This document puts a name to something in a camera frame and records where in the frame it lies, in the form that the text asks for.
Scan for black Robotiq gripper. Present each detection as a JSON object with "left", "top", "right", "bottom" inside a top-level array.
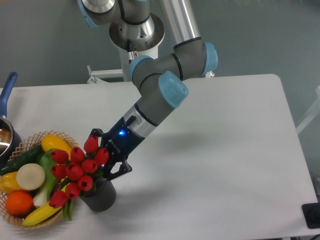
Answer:
[{"left": 87, "top": 115, "right": 145, "bottom": 181}]

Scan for red tulip bouquet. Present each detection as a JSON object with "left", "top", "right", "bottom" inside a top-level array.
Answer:
[{"left": 50, "top": 139, "right": 109, "bottom": 220}]

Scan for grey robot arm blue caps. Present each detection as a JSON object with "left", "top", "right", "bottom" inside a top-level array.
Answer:
[{"left": 77, "top": 0, "right": 218, "bottom": 180}]

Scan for dark grey ribbed vase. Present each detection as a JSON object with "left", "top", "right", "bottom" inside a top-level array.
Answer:
[{"left": 80, "top": 177, "right": 116, "bottom": 212}]

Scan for yellow lemon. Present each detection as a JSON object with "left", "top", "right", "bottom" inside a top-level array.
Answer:
[{"left": 41, "top": 134, "right": 72, "bottom": 155}]

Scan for woven wicker basket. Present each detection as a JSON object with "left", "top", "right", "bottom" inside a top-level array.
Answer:
[{"left": 0, "top": 130, "right": 79, "bottom": 230}]

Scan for green cucumber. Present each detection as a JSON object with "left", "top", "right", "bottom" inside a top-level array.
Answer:
[{"left": 0, "top": 145, "right": 44, "bottom": 176}]

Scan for green bok choy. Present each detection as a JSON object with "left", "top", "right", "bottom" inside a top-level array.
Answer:
[{"left": 33, "top": 148, "right": 59, "bottom": 208}]

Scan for beige round radish slice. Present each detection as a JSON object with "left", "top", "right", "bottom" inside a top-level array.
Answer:
[{"left": 16, "top": 163, "right": 46, "bottom": 191}]

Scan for yellow banana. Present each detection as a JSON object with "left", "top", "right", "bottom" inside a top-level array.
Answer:
[{"left": 22, "top": 201, "right": 62, "bottom": 227}]

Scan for orange fruit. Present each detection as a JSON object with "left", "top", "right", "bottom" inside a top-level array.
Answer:
[{"left": 5, "top": 190, "right": 34, "bottom": 215}]

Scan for yellow bell pepper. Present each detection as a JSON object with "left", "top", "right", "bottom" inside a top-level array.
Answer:
[{"left": 0, "top": 171, "right": 23, "bottom": 195}]

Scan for black device at table edge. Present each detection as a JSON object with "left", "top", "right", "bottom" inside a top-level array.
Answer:
[{"left": 301, "top": 202, "right": 320, "bottom": 229}]

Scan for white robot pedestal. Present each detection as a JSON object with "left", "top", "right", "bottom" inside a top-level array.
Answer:
[{"left": 109, "top": 13, "right": 165, "bottom": 82}]

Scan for blue handled saucepan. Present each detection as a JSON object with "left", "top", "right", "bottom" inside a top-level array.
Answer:
[{"left": 0, "top": 72, "right": 21, "bottom": 168}]

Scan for white frame at right edge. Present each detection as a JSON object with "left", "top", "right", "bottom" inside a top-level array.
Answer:
[{"left": 295, "top": 85, "right": 320, "bottom": 135}]

